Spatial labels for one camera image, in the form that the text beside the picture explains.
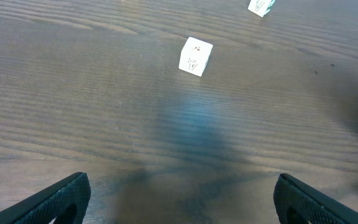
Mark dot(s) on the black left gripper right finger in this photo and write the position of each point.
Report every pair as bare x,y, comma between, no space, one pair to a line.
296,202

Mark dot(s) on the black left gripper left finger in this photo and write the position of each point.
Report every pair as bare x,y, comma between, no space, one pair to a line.
66,201

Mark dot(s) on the white block green side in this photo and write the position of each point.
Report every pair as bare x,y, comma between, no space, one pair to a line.
260,7

